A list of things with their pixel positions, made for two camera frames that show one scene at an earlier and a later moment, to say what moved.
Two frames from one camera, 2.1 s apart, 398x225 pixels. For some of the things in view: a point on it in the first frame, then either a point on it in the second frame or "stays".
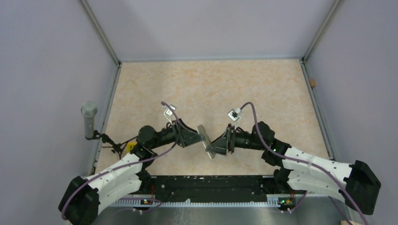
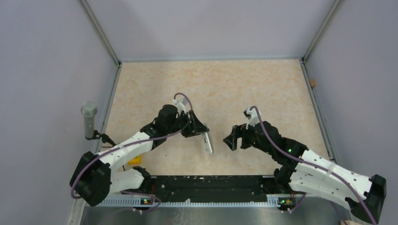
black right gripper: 226,141 to 241,131
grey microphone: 88,109 stays
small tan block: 312,82 stays
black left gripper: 185,136 to 194,128
